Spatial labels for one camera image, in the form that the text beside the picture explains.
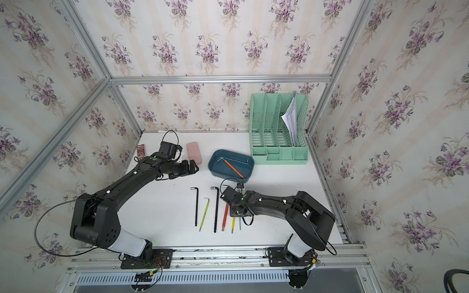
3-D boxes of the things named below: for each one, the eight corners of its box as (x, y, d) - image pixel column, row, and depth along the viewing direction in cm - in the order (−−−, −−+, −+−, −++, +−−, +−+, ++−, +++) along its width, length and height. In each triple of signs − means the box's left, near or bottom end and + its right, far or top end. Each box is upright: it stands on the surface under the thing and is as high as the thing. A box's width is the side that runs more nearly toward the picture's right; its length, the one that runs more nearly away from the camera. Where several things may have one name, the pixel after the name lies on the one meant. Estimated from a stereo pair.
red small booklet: (140, 163, 110) (137, 159, 106) (139, 149, 117) (136, 145, 113) (147, 161, 111) (144, 157, 107) (146, 147, 118) (143, 143, 114)
